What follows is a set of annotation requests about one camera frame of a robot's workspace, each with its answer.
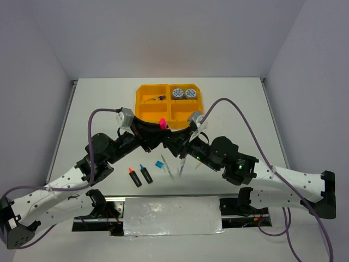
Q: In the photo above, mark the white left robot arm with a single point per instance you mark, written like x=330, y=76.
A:
x=73, y=194

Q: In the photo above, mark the yellow clear pen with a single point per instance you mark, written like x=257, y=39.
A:
x=198, y=165

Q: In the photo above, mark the black mounting rail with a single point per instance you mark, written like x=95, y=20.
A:
x=232, y=216

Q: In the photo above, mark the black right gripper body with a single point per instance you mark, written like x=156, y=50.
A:
x=197, y=148

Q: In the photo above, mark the green clear pen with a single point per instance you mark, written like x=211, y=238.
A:
x=167, y=168

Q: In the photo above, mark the black highlighter orange tip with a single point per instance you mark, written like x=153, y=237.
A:
x=135, y=178

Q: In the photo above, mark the black highlighter blue tip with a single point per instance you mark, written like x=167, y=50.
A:
x=146, y=174

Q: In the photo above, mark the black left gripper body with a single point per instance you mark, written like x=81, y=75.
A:
x=129, y=141

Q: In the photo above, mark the blue clear pen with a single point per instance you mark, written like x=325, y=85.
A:
x=182, y=164

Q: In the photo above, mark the foil-covered base plate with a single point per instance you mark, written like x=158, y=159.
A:
x=198, y=215

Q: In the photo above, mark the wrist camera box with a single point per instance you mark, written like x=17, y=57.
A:
x=196, y=124
x=125, y=118

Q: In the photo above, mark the black highlighter pink tip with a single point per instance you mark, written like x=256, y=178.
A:
x=163, y=124

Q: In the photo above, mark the blue highlighter cap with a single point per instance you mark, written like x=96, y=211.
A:
x=159, y=164

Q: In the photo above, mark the round blue-white tin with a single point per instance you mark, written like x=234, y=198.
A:
x=177, y=94
x=190, y=94

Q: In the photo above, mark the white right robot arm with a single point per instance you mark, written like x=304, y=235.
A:
x=260, y=185

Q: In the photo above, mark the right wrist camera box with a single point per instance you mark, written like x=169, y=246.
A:
x=196, y=124

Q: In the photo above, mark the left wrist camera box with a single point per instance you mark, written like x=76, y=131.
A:
x=125, y=118

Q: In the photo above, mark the orange four-compartment organizer tray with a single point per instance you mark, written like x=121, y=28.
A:
x=175, y=112

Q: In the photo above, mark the small glue bottle blue cap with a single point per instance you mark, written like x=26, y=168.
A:
x=163, y=97

